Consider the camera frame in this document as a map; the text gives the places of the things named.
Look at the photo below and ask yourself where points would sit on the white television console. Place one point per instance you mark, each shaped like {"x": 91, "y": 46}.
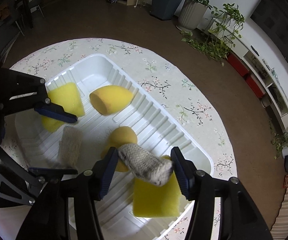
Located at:
{"x": 271, "y": 80}

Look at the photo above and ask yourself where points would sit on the yellow egg-shaped sponge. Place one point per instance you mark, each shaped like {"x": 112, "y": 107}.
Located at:
{"x": 111, "y": 100}
{"x": 124, "y": 137}

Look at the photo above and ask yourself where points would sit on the yellow rectangular sponge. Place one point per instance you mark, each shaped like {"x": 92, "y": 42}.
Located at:
{"x": 153, "y": 200}
{"x": 66, "y": 97}

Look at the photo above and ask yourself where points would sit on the beige knitted loofah pad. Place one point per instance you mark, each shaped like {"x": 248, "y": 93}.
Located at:
{"x": 70, "y": 145}
{"x": 144, "y": 163}

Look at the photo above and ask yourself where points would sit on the white ribbed planter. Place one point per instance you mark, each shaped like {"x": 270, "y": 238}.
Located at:
{"x": 192, "y": 15}

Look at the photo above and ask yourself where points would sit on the hanging vine plant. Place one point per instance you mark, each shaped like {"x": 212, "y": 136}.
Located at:
{"x": 287, "y": 136}

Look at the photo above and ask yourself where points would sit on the small white pot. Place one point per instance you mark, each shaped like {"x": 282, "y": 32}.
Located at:
{"x": 266, "y": 102}

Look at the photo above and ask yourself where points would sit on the red storage box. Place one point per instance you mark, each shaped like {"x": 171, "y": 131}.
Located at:
{"x": 237, "y": 62}
{"x": 256, "y": 86}

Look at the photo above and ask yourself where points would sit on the white plastic tray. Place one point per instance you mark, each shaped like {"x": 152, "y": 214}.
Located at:
{"x": 153, "y": 130}

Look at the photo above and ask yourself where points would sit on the dark blue square planter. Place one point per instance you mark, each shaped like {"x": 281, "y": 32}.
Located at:
{"x": 167, "y": 1}

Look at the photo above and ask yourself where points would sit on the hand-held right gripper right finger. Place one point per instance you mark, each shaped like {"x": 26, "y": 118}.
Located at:
{"x": 181, "y": 172}

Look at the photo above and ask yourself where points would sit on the dark dining chair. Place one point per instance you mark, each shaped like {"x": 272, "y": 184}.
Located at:
{"x": 24, "y": 10}

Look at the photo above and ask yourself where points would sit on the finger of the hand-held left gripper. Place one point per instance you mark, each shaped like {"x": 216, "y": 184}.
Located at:
{"x": 49, "y": 172}
{"x": 56, "y": 113}

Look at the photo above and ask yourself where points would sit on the trailing vine plant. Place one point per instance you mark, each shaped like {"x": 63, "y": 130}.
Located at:
{"x": 221, "y": 32}

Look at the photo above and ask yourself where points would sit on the wall television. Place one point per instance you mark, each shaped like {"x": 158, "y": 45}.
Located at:
{"x": 281, "y": 22}

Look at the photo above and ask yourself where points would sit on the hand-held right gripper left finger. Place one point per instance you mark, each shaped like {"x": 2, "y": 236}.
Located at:
{"x": 109, "y": 172}

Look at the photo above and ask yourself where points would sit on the small green potted plant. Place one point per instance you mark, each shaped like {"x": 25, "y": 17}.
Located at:
{"x": 200, "y": 0}

